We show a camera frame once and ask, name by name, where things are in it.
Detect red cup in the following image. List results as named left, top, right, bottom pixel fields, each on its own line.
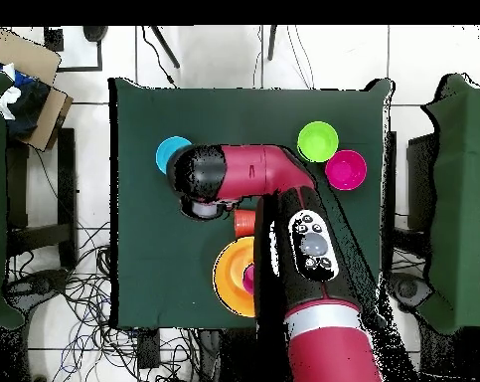
left=234, top=209, right=257, bottom=239

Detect dark green tablecloth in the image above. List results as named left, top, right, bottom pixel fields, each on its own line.
left=107, top=77, right=396, bottom=332

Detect black tripod leg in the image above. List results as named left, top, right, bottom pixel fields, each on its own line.
left=266, top=25, right=278, bottom=62
left=149, top=25, right=181, bottom=70

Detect small green bowl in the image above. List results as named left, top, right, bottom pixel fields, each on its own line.
left=296, top=120, right=340, bottom=164

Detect small pink bowl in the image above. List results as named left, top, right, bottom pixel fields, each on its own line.
left=324, top=149, right=369, bottom=192

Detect black stool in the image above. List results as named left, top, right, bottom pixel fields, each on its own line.
left=6, top=126, right=79, bottom=272

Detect purple cup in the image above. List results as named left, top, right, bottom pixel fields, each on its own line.
left=241, top=264, right=256, bottom=296

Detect dark grey pedestal foot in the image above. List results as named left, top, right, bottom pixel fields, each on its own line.
left=386, top=272, right=435, bottom=313
left=8, top=268, right=72, bottom=299

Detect black power adapter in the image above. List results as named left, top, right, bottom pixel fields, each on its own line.
left=136, top=327, right=162, bottom=370

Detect bundle of clothes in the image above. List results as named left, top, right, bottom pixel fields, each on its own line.
left=0, top=59, right=52, bottom=138

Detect small light blue bowl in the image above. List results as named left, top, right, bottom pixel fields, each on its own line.
left=155, top=135, right=194, bottom=176

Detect large orange bowl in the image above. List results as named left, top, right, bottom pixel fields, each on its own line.
left=212, top=236, right=257, bottom=318

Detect cardboard box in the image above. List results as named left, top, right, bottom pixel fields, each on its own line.
left=0, top=27, right=75, bottom=153

